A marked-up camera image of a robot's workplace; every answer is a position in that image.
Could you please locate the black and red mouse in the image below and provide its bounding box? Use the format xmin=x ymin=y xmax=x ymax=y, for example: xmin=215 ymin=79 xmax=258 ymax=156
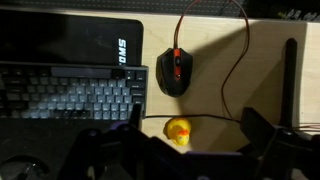
xmin=155 ymin=47 xmax=194 ymax=98

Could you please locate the large black desk mat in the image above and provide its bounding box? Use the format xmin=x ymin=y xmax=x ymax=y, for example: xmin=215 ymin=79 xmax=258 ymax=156
xmin=0 ymin=9 xmax=145 ymax=180

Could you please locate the dark round corded device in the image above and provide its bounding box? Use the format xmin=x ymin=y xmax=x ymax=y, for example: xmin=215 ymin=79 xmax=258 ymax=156
xmin=0 ymin=154 xmax=51 ymax=180

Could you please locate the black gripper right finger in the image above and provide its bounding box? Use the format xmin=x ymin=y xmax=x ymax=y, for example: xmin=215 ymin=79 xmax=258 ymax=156
xmin=238 ymin=106 xmax=320 ymax=180

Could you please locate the black keyboard cable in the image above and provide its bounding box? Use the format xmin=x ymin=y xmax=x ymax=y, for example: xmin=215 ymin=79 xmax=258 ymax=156
xmin=144 ymin=113 xmax=242 ymax=124

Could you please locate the red mouse cable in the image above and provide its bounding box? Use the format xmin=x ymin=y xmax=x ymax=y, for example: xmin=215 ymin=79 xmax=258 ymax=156
xmin=173 ymin=0 xmax=251 ymax=122

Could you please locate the black monitor stand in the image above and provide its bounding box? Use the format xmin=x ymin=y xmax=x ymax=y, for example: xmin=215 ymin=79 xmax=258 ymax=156
xmin=279 ymin=37 xmax=298 ymax=128

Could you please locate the yellow rubber duck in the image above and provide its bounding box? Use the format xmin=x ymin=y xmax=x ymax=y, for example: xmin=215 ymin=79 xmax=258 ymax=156
xmin=163 ymin=117 xmax=193 ymax=147

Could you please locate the dark grey mechanical keyboard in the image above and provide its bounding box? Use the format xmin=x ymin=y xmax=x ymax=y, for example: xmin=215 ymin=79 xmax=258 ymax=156
xmin=0 ymin=60 xmax=149 ymax=121

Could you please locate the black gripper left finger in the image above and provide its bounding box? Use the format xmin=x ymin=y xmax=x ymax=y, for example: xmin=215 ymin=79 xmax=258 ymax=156
xmin=58 ymin=103 xmax=161 ymax=180

